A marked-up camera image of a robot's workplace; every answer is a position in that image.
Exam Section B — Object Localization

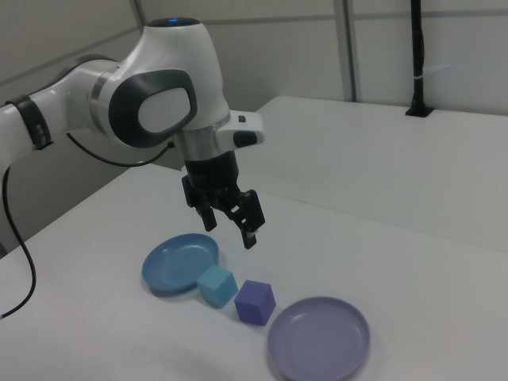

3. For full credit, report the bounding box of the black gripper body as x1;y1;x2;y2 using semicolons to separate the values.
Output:
181;152;244;210

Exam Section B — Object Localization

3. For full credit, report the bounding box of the teal cube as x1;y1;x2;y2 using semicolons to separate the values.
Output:
196;266;239;310

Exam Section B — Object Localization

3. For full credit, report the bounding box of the purple cube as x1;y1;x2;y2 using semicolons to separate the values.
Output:
233;279;277;328

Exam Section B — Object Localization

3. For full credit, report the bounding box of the blue plate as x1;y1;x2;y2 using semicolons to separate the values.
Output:
141;233;221;298

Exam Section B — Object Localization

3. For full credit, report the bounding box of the purple plate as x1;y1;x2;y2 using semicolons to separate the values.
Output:
266;295;372;381

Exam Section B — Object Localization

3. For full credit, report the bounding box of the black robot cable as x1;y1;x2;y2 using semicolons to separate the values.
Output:
0;132;176;321

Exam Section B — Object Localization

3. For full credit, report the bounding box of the grey partition post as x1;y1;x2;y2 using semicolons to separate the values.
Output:
336;0;357;102

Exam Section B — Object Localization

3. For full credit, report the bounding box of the black cable pole with base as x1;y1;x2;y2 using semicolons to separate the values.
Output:
405;0;435;118

